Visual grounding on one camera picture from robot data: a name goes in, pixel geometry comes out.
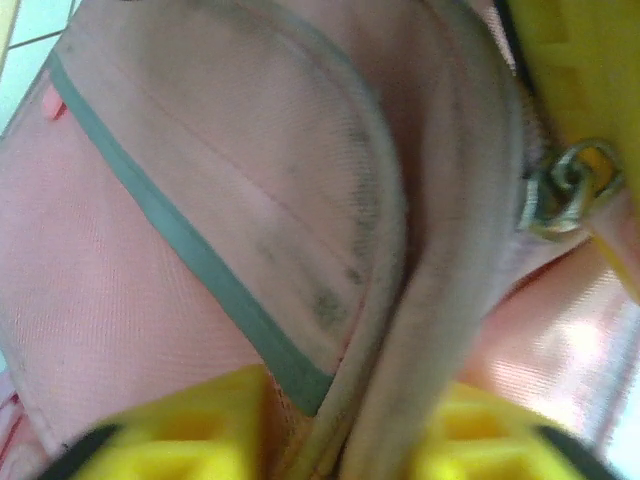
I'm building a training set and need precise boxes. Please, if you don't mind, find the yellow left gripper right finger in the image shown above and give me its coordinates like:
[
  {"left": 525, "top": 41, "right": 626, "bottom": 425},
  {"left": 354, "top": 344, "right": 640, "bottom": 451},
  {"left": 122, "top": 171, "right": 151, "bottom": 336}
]
[{"left": 412, "top": 380, "right": 624, "bottom": 480}]

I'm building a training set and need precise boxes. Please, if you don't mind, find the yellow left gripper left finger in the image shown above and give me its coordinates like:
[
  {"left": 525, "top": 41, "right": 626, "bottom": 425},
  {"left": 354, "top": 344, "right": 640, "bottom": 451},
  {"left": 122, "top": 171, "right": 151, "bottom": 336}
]
[{"left": 47, "top": 363, "right": 275, "bottom": 480}]

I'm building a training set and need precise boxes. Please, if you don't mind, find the pink student backpack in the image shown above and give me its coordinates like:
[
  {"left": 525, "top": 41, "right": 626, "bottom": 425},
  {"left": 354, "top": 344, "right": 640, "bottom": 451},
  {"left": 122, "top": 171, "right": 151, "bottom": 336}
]
[{"left": 0, "top": 0, "right": 640, "bottom": 480}]

